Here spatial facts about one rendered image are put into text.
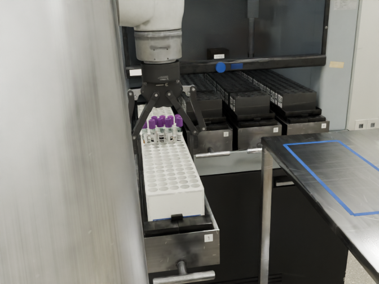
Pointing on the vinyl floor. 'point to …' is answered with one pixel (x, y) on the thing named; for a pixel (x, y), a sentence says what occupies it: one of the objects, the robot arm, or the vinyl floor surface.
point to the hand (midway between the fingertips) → (166, 156)
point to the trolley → (329, 188)
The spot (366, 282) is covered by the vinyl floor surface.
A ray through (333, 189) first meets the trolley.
